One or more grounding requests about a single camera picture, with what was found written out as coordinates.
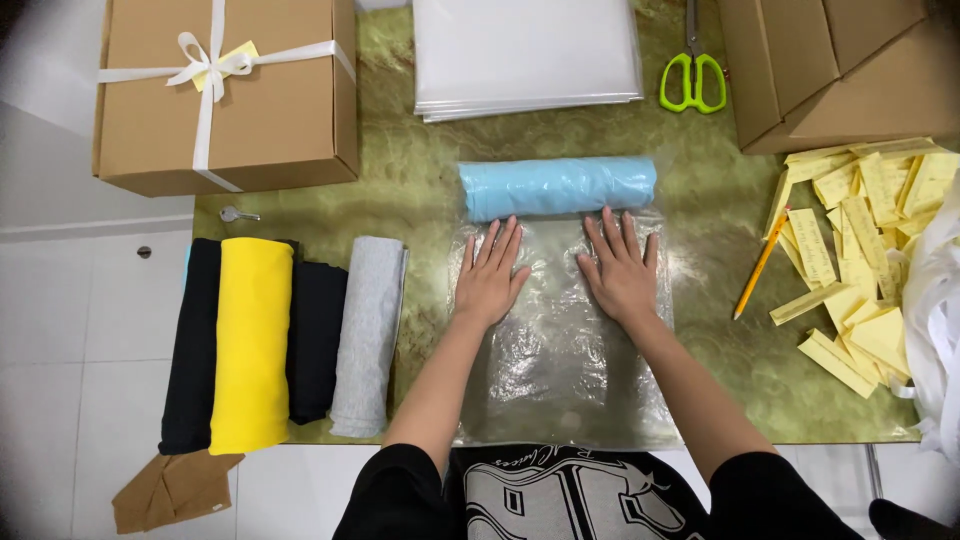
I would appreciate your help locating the rolled light blue garment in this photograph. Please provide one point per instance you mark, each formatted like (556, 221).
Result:
(556, 187)

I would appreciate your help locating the clear plastic bag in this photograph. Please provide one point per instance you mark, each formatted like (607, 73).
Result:
(559, 352)

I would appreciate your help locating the rolled black garment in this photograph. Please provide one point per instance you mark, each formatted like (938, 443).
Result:
(316, 337)
(191, 349)

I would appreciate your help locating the pile of yellow paper notes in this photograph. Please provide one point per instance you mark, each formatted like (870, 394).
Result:
(862, 255)

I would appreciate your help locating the rolled yellow garment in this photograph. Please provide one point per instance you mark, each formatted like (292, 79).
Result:
(251, 345)

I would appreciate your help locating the person's left hand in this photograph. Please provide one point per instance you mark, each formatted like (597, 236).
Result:
(487, 281)

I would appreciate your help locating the stack of white plastic bags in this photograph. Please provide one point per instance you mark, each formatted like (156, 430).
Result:
(525, 56)

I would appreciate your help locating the open brown cardboard box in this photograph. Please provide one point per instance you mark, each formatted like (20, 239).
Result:
(840, 71)

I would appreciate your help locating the silver key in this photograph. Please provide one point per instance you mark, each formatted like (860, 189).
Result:
(237, 215)

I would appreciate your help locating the white plastic bag bundle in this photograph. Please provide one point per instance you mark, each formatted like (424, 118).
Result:
(937, 322)

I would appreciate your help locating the person's black printed shirt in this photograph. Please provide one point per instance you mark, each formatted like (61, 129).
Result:
(600, 499)

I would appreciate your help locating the rolled grey garment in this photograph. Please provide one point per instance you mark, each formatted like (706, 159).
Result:
(369, 337)

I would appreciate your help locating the person's right hand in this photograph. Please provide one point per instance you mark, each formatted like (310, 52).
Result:
(619, 281)

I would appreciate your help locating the brown folded paper bag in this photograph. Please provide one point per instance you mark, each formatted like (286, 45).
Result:
(174, 491)

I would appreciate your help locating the yellow pencil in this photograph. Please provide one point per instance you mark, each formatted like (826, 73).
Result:
(761, 264)

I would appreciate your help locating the brown box with white ribbon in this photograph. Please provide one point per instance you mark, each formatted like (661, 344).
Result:
(225, 105)

